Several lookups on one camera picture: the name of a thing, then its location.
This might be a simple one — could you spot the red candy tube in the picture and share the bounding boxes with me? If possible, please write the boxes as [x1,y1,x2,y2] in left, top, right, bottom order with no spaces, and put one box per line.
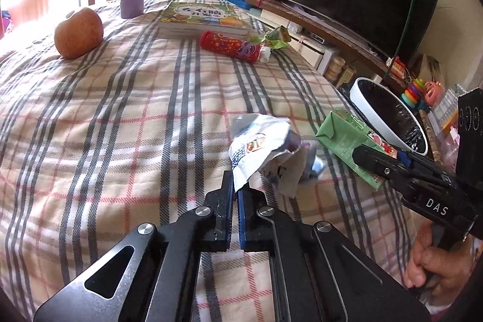
[199,30,272,63]

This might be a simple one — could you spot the black bin with white rim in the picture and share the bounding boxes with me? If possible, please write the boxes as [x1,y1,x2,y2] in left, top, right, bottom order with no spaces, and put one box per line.
[349,77,429,157]

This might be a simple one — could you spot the stacked yellow lidded jars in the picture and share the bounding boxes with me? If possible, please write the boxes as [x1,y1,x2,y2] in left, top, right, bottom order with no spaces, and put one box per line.
[325,56,346,81]

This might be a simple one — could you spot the black set-top box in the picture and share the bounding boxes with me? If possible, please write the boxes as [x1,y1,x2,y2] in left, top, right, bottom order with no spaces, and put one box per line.
[301,29,327,44]

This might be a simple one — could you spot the pink plastic toy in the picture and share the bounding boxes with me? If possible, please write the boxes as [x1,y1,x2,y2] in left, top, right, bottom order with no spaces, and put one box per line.
[424,80,445,108]

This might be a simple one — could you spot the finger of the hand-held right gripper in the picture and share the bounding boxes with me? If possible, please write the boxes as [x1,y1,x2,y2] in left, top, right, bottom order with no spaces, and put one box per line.
[352,146,416,191]
[392,146,455,177]

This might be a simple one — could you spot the green picture book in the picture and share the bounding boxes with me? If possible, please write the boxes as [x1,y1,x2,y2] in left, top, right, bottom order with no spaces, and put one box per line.
[156,1,252,41]

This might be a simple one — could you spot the brown cardboard box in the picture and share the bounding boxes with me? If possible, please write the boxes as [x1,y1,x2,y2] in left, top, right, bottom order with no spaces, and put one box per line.
[417,54,446,82]

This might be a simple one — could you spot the plaid blanket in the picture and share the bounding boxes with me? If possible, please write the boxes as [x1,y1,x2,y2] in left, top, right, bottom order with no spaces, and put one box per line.
[0,0,420,322]

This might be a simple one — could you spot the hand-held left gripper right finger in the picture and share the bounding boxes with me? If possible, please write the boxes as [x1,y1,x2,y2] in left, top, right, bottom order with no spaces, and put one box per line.
[237,190,431,322]

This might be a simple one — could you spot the rainbow stacking ring toy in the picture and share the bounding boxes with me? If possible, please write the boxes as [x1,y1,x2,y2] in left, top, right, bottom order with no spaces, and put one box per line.
[400,78,425,106]

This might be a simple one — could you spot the wooden lantern box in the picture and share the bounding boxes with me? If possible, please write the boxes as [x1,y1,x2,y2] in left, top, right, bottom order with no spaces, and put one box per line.
[335,66,357,88]

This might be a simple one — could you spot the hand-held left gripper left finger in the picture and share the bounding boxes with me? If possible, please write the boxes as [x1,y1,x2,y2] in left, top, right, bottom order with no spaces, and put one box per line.
[33,170,236,322]

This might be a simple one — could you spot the red toy telephone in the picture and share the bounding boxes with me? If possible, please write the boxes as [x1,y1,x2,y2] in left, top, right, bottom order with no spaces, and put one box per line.
[388,56,407,80]

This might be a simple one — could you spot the green snack packet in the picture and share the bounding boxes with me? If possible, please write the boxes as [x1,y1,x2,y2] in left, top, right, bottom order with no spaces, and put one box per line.
[247,25,292,50]

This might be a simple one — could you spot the white blue wrapper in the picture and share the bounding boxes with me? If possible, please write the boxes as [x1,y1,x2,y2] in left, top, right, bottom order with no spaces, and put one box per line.
[228,114,327,196]

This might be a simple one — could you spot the red apple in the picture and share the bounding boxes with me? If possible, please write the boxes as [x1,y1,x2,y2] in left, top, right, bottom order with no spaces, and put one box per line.
[53,7,105,60]

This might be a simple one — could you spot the white television cabinet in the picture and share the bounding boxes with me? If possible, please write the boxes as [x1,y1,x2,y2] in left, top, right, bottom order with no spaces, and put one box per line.
[241,0,416,93]

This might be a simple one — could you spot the green cord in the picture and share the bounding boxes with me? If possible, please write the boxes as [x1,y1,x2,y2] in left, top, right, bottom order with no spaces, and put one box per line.
[394,0,418,59]

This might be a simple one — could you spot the green juice carton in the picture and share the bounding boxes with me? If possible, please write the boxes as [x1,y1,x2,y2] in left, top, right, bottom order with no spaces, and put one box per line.
[315,108,401,191]

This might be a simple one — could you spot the person's right hand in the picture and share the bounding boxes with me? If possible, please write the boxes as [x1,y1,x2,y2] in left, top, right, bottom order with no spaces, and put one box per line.
[403,222,478,293]

